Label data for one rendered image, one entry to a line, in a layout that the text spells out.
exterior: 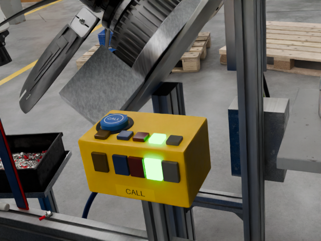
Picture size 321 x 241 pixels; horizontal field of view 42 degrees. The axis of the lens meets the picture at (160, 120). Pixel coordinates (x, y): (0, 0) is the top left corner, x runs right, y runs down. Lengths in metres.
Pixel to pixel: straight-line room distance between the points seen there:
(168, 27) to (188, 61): 2.91
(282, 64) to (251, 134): 2.66
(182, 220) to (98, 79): 0.55
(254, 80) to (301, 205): 1.25
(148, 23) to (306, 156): 0.44
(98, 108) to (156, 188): 0.41
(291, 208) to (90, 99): 1.40
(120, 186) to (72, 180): 1.94
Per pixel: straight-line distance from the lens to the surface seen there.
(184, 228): 1.34
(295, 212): 2.13
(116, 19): 1.01
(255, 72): 1.00
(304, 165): 0.90
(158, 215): 0.65
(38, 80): 1.09
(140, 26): 0.95
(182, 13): 0.92
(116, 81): 0.96
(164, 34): 0.91
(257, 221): 1.22
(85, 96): 0.96
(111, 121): 0.60
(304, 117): 1.06
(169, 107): 1.11
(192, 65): 3.82
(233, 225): 2.04
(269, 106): 1.16
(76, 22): 1.10
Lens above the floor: 1.34
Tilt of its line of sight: 26 degrees down
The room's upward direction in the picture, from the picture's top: 8 degrees counter-clockwise
